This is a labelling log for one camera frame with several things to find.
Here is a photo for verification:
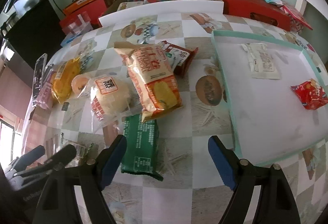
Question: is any pink swiss roll packet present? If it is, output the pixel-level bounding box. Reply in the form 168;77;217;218
32;69;56;110

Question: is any yellow cake clear packet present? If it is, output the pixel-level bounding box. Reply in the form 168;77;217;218
52;57;81;104

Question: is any steamed bun clear packet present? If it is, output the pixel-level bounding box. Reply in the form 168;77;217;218
86;75;142;132

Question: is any green snack packet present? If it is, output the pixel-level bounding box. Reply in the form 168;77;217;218
121;114;163;181

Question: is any orange bread packet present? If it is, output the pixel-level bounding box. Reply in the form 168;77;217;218
114;41;182;122

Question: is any red snack packet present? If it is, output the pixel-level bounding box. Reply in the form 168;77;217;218
290;78;328;110

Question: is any white calligraphy snack packet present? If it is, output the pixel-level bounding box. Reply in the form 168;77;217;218
241;43;281;80

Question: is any red milk biscuit packet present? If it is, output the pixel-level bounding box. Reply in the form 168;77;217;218
173;48;198;77

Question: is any round cracker clear packet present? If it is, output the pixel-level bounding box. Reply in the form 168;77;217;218
57;133;94;167

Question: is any green white cracker packet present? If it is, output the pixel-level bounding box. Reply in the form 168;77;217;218
159;41;191;70

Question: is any teal shallow tray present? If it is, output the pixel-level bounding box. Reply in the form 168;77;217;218
212;30;327;165

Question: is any smartphone on stand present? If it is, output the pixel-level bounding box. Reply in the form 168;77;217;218
32;53;47;106

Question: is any clear plastic box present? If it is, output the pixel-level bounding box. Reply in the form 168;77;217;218
60;11;93;47

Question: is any black cabinet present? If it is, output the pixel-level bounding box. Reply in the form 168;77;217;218
1;0;65;69

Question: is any red gift box left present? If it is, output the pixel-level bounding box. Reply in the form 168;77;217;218
59;0;124;30

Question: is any card game box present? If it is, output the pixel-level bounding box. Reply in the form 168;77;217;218
117;1;144;11

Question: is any red patterned pouch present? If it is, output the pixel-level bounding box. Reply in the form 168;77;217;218
280;3;313;33

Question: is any large red gift box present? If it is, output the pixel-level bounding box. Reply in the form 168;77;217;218
222;0;291;31

